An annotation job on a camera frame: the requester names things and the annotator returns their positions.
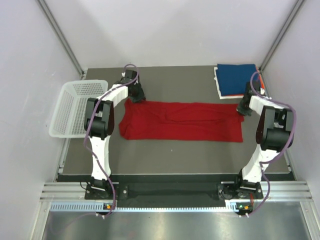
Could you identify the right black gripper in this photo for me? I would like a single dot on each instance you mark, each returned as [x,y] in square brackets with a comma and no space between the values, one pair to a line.
[240,109]

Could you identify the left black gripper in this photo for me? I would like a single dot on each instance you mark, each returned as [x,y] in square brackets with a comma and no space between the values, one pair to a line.
[140,96]

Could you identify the red t-shirt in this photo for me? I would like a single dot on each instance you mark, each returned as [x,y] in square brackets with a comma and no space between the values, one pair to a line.
[197,121]

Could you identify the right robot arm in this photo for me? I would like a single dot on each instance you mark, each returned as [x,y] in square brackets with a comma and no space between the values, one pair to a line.
[272,135]

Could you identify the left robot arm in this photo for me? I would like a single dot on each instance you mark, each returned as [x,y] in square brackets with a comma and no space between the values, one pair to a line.
[99,124]

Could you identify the folded white t-shirt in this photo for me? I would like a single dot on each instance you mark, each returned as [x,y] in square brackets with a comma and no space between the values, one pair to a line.
[226,97]

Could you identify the folded orange t-shirt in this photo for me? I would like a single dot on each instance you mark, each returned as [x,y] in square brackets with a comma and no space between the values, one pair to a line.
[261,80]

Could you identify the folded blue t-shirt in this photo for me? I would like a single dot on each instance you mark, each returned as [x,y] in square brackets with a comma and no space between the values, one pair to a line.
[231,70]

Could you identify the white plastic basket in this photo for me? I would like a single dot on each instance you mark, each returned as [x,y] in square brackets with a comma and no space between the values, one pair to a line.
[69,113]

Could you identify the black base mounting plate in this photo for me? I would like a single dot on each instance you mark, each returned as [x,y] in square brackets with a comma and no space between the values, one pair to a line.
[150,189]

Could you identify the left aluminium frame post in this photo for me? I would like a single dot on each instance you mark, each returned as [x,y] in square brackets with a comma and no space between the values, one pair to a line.
[61,36]

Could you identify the aluminium frame post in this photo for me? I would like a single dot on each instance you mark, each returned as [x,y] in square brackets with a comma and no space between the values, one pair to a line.
[61,36]
[298,5]

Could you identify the right aluminium frame post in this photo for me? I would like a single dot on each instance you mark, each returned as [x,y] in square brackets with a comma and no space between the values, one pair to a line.
[298,5]

